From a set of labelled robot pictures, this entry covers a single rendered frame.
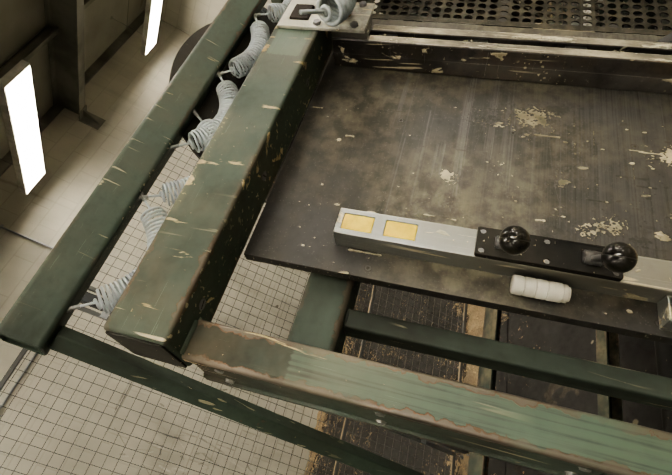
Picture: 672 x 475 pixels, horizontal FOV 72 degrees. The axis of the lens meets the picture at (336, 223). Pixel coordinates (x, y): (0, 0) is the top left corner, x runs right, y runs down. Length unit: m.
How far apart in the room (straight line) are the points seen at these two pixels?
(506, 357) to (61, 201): 5.51
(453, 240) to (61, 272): 0.87
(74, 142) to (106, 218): 5.13
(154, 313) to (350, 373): 0.28
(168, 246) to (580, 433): 0.59
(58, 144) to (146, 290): 5.69
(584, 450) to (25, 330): 1.04
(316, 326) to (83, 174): 5.49
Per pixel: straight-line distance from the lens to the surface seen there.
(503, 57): 1.03
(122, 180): 1.31
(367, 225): 0.74
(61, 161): 6.21
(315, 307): 0.77
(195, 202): 0.76
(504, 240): 0.61
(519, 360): 0.77
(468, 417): 0.62
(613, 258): 0.63
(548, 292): 0.73
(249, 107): 0.88
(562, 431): 0.65
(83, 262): 1.22
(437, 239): 0.73
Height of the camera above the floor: 1.88
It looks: 12 degrees down
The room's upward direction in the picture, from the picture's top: 64 degrees counter-clockwise
